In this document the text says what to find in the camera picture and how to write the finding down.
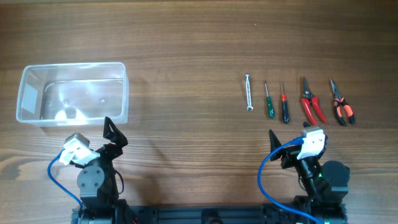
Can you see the small silver wrench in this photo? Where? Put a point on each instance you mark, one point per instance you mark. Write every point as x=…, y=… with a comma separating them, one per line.
x=248, y=93

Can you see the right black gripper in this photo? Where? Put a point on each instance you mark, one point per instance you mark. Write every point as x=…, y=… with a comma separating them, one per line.
x=290, y=154

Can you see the clear plastic container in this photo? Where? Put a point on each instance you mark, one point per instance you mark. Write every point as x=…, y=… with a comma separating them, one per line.
x=73, y=94

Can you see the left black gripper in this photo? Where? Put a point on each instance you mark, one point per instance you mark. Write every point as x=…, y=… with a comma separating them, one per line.
x=115, y=137

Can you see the green handled screwdriver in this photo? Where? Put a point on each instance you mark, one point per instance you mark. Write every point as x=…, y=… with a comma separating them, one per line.
x=270, y=107

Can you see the orange black needle-nose pliers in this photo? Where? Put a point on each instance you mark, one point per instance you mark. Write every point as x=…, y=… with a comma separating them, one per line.
x=340, y=102

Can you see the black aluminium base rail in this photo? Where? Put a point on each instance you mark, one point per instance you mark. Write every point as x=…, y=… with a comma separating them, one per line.
x=265, y=214

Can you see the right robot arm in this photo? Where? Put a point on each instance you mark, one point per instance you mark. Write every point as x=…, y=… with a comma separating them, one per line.
x=325, y=184

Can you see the red black handled screwdriver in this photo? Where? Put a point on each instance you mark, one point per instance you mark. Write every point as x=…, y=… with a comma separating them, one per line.
x=285, y=110

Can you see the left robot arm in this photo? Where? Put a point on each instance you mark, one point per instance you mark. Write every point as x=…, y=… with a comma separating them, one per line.
x=98, y=188

